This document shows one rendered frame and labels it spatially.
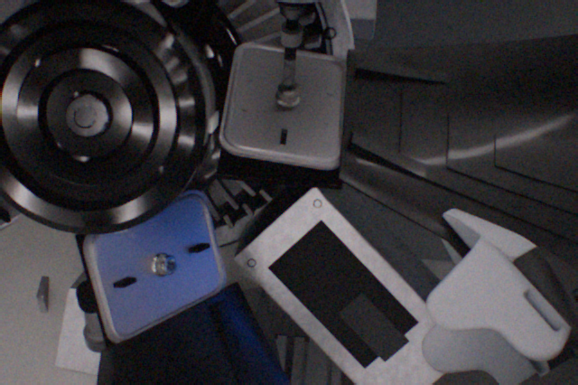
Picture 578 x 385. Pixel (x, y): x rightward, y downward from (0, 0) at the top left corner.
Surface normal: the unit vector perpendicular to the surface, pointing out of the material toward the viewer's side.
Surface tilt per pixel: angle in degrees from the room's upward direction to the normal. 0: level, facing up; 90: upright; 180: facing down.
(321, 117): 9
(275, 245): 50
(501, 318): 6
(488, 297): 6
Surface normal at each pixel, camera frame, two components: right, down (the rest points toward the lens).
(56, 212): 0.04, -0.04
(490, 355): -0.11, -0.53
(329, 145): 0.15, -0.68
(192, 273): 0.72, -0.03
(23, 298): -0.04, 0.22
